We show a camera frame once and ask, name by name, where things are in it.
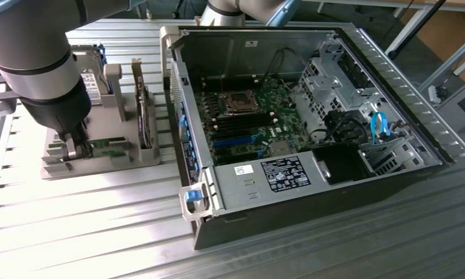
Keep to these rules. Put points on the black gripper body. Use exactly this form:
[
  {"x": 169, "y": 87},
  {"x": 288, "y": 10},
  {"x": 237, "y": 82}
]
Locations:
[{"x": 57, "y": 113}]

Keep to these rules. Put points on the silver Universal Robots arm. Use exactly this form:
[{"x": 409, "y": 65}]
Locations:
[{"x": 34, "y": 52}]

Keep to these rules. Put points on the green RAM stick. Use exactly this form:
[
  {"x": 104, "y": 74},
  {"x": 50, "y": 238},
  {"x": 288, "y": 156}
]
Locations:
[{"x": 109, "y": 153}]

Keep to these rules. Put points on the black RAM slot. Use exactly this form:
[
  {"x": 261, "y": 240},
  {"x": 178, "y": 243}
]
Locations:
[
  {"x": 248, "y": 128},
  {"x": 246, "y": 125},
  {"x": 244, "y": 121},
  {"x": 242, "y": 117}
]

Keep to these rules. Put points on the hard disk with white label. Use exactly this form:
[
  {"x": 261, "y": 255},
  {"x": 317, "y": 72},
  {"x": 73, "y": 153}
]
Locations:
[{"x": 92, "y": 84}]

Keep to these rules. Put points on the grey parts rack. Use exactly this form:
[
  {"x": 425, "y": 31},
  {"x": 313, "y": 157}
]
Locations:
[{"x": 116, "y": 98}]

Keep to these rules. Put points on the grey case latch blue tab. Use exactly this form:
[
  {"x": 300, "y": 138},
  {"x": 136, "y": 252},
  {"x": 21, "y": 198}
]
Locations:
[{"x": 192, "y": 203}]

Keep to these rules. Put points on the black expansion slot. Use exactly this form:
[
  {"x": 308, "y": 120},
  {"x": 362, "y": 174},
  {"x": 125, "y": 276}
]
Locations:
[{"x": 232, "y": 157}]

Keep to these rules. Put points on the blue expansion slot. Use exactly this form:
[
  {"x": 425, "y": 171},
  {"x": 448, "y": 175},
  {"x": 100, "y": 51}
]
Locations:
[{"x": 234, "y": 141}]

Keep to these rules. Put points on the silver power supply with label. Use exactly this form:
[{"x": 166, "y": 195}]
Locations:
[{"x": 256, "y": 186}]

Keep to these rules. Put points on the green motherboard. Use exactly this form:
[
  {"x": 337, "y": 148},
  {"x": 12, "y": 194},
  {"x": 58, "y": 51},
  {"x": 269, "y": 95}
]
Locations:
[{"x": 266, "y": 98}]

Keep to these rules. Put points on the silver chipset heatsink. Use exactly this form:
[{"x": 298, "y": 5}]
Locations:
[{"x": 281, "y": 148}]

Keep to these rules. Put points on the black open PC case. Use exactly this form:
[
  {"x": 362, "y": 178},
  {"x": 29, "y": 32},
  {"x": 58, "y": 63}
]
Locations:
[{"x": 278, "y": 221}]

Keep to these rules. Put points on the metal disk bay cage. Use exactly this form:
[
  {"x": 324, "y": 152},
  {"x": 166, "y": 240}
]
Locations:
[{"x": 325, "y": 84}]

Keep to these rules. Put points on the white power strip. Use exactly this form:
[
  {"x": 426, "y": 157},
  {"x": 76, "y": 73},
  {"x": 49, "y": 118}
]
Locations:
[{"x": 438, "y": 93}]

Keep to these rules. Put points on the black stand pole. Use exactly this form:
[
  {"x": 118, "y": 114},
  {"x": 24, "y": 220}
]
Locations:
[{"x": 414, "y": 26}]

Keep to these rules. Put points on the brown board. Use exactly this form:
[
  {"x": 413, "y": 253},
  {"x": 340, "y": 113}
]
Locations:
[{"x": 445, "y": 32}]

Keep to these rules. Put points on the dark grey camera bracket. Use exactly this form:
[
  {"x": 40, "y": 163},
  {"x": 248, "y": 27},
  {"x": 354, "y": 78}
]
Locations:
[{"x": 0, "y": 90}]

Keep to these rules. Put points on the graphics card with metal bracket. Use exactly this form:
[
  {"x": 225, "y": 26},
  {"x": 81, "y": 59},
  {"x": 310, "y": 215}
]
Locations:
[{"x": 145, "y": 116}]

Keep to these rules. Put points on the CPU socket with metal frame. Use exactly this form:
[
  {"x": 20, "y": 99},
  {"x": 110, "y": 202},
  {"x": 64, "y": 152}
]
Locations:
[{"x": 240, "y": 102}]

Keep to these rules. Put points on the white desk frame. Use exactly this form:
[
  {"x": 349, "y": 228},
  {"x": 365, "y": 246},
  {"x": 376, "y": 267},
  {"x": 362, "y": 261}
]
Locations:
[{"x": 418, "y": 17}]

